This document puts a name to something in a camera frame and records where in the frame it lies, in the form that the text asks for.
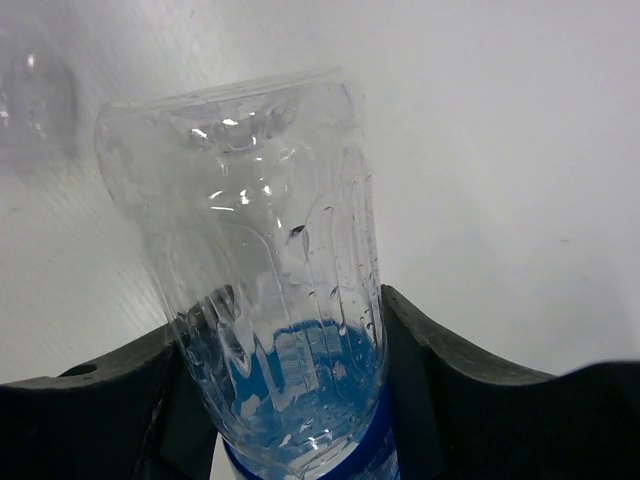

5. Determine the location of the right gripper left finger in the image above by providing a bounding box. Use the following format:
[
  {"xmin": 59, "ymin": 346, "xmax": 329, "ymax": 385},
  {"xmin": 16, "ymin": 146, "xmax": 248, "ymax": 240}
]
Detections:
[{"xmin": 1, "ymin": 327, "xmax": 217, "ymax": 479}]

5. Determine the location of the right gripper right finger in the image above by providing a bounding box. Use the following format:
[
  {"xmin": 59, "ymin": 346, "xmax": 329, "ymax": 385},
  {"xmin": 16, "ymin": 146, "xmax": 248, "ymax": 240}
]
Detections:
[{"xmin": 382, "ymin": 286, "xmax": 639, "ymax": 479}]

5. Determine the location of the blue label water bottle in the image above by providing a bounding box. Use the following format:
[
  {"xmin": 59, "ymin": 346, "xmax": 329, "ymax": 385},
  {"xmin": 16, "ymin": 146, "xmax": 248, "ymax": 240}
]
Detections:
[{"xmin": 94, "ymin": 69, "xmax": 400, "ymax": 479}]

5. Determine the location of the clear bottle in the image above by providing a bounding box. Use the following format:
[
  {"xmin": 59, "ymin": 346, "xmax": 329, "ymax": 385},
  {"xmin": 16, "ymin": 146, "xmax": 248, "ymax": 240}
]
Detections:
[{"xmin": 1, "ymin": 37, "xmax": 78, "ymax": 166}]

